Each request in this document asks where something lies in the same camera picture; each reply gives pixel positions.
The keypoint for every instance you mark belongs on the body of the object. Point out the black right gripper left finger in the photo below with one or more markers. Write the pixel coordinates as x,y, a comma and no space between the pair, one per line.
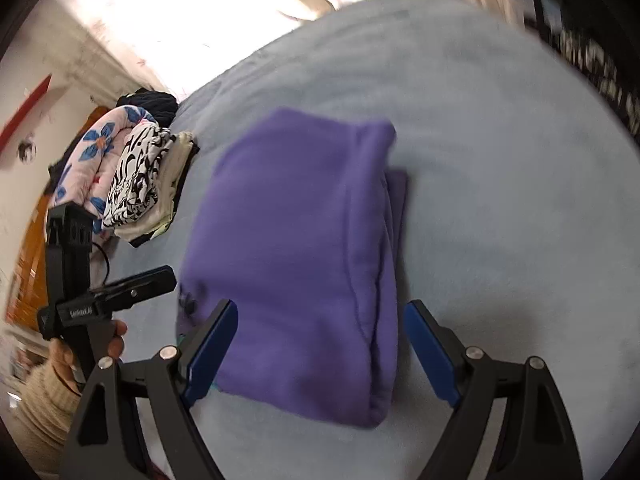
106,440

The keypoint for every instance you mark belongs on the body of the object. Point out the beige folded garment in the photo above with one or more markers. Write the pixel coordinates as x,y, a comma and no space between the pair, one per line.
168,171

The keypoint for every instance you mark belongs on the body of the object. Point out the floral white blue quilt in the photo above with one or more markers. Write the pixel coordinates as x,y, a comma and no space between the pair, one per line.
89,171

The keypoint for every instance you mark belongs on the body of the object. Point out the purple zip hoodie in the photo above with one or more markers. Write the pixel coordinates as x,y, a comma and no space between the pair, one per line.
299,227

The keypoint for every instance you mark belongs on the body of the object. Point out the grey-blue bed blanket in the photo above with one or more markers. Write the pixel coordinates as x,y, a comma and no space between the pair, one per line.
522,225

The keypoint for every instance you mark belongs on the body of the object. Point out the orange wooden headboard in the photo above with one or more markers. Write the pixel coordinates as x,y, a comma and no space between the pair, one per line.
28,287

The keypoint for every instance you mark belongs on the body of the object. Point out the black white clothes pile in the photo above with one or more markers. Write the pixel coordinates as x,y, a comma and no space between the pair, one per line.
619,89

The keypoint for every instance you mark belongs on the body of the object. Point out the cream knit sleeve forearm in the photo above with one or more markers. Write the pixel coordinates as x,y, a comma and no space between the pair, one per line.
43,418

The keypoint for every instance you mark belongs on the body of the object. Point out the black white patterned folded garment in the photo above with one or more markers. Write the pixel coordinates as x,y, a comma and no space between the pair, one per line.
134,187

